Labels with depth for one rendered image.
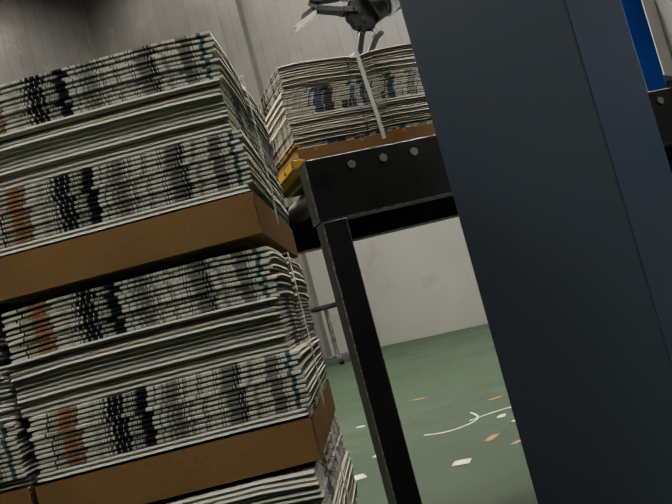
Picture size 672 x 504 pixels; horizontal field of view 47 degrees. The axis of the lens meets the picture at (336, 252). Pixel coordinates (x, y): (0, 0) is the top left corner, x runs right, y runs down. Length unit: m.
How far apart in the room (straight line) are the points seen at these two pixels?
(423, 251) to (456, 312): 0.78
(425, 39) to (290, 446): 0.52
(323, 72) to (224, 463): 1.04
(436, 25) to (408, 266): 8.00
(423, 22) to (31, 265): 0.54
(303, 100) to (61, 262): 0.90
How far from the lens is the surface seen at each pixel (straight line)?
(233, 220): 0.79
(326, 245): 1.45
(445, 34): 0.99
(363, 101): 1.68
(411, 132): 1.68
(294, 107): 1.63
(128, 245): 0.82
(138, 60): 0.86
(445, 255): 8.67
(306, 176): 1.46
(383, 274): 9.17
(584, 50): 0.93
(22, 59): 12.41
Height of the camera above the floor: 0.51
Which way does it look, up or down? 4 degrees up
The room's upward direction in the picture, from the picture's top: 15 degrees counter-clockwise
